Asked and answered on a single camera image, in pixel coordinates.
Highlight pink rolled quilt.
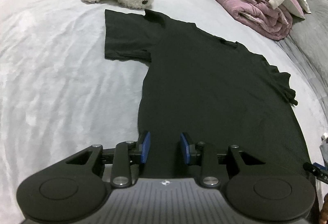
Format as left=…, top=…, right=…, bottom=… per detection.
left=215, top=0, right=292, bottom=41

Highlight person right hand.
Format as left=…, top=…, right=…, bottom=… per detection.
left=319, top=194, right=328, bottom=224

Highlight black t-shirt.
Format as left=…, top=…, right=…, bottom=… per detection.
left=105, top=10, right=310, bottom=178

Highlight grey quilted headboard cover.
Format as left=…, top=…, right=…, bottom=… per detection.
left=276, top=0, right=327, bottom=116

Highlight grey cloth at right edge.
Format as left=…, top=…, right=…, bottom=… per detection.
left=320, top=132, right=328, bottom=167

